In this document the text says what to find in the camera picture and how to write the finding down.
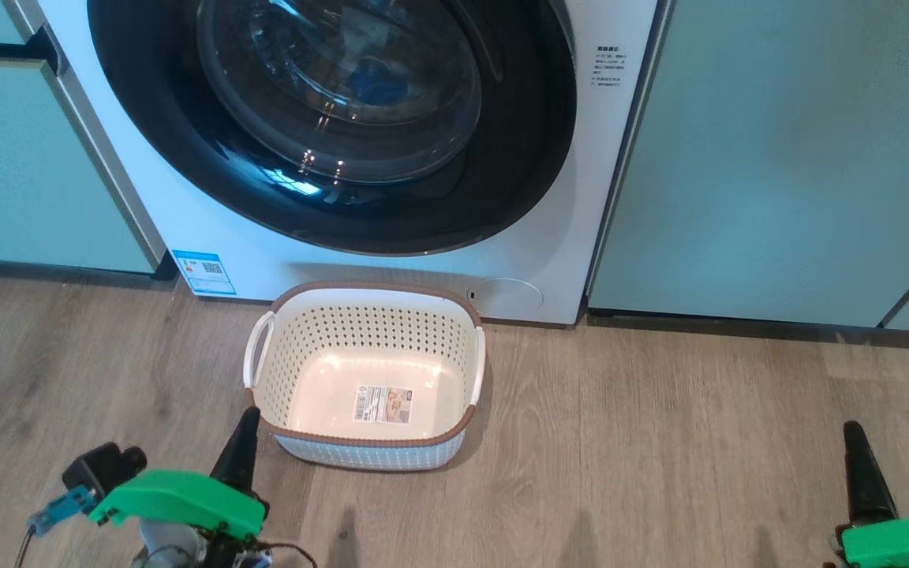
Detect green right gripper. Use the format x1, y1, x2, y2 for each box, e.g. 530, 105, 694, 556
833, 420, 909, 568

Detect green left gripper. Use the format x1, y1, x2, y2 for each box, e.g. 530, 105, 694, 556
88, 406, 267, 541

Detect round dark glass washer door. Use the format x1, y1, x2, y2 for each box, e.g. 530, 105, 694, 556
88, 0, 579, 257

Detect white front-load washing machine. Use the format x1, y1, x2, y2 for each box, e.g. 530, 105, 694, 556
36, 0, 672, 326

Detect white perforated laundry basket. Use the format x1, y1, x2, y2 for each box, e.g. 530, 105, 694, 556
243, 281, 487, 473

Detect paper basket label sticker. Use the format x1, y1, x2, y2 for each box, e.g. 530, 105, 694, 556
353, 384, 414, 424

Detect blue energy label sticker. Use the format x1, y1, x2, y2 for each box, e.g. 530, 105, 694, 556
171, 249, 237, 297

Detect dark cabinet plinth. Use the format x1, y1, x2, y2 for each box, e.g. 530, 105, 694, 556
0, 256, 181, 293
587, 308, 909, 353

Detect round white filter cover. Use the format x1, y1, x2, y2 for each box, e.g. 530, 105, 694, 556
467, 277, 544, 320

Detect teal cable plug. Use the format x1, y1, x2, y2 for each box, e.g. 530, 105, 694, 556
27, 485, 99, 537

